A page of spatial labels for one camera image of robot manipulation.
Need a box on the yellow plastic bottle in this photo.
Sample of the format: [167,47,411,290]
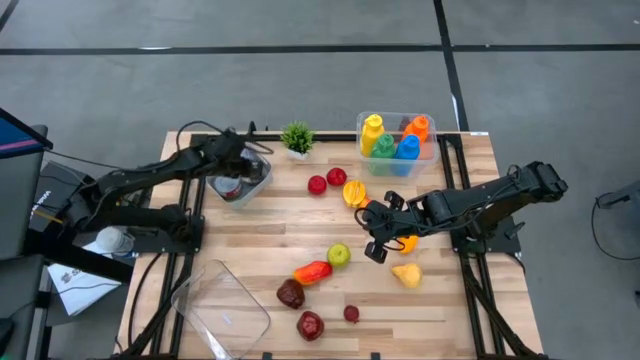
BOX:
[359,113,385,158]

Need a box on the monitor with blue screen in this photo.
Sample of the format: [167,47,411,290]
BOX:
[0,107,55,160]

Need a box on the orange plastic bottle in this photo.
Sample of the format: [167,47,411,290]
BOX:
[402,115,431,144]

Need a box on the white printed carton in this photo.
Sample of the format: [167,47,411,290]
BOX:
[47,262,123,318]

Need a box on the yellow pear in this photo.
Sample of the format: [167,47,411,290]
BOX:
[390,262,424,290]

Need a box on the grey furniture leg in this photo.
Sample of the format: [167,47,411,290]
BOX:
[594,179,640,209]

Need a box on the dark red wrinkled fruit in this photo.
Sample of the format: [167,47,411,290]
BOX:
[296,310,326,342]

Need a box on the grey cabinet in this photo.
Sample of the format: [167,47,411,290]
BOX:
[0,124,50,261]

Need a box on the small blue labelled can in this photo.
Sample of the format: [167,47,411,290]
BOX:
[214,175,245,201]

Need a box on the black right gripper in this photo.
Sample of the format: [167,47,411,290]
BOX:
[362,189,426,265]

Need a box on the small potted green plant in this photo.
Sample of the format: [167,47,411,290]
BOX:
[279,121,316,162]

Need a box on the black side stand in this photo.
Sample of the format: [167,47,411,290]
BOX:
[22,227,135,284]

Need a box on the dark brown wrinkled fruit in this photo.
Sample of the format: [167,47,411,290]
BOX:
[276,278,306,310]

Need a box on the red apple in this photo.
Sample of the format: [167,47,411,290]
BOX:
[307,174,329,196]
[326,167,348,188]

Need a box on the blue plastic bottle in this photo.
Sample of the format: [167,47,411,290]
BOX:
[393,133,424,177]

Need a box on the green plastic bottle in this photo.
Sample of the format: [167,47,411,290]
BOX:
[369,133,399,176]

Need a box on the green apple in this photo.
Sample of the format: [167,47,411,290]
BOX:
[327,243,352,268]

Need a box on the black aluminium frame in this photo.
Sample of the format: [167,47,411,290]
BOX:
[112,121,549,360]

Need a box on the grey plastic bin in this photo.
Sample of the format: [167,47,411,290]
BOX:
[205,144,274,210]

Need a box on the orange yellow mango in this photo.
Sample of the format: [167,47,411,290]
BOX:
[397,234,420,255]

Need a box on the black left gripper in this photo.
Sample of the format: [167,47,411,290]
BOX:
[214,128,267,185]

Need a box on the clear plastic tub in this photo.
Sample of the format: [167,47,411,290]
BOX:
[355,111,440,177]
[170,258,273,360]

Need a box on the black computer case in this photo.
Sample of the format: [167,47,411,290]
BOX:
[29,160,109,236]

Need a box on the clear water bottle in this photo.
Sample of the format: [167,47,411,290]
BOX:
[94,227,136,256]

